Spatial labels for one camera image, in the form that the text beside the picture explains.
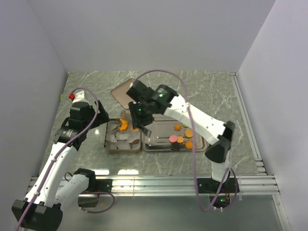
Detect metal tongs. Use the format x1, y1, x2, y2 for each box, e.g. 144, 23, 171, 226
121, 110, 130, 120

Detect orange fish cookie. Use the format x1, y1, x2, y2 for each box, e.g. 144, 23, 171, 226
118, 123, 129, 131
120, 118, 129, 124

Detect pink macaron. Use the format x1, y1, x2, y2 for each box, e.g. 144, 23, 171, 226
169, 135, 178, 143

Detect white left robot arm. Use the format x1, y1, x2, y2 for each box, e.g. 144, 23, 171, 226
12, 100, 110, 231

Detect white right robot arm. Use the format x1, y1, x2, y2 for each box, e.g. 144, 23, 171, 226
127, 80, 235, 192

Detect stainless steel tray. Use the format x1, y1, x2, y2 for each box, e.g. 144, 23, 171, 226
141, 113, 208, 154

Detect rose gold cookie tin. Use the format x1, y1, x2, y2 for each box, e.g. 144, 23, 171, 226
104, 118, 141, 155

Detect white paper cup liners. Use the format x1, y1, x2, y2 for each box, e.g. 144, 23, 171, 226
106, 122, 141, 150

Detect rose gold tin lid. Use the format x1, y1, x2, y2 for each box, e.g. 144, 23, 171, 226
111, 78, 134, 110

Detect black sandwich cookie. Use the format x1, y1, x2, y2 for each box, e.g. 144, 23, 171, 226
171, 142, 180, 151

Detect round tan sandwich cookie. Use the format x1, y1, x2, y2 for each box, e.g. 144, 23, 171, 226
184, 129, 193, 139

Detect chocolate chip cookie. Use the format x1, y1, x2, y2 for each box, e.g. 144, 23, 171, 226
185, 141, 194, 150

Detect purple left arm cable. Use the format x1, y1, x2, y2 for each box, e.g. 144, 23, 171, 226
15, 88, 116, 231

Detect aluminium front rail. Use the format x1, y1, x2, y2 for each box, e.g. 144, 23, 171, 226
26, 173, 281, 197

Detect aluminium side rail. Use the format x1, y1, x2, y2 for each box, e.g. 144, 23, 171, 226
230, 71, 268, 176

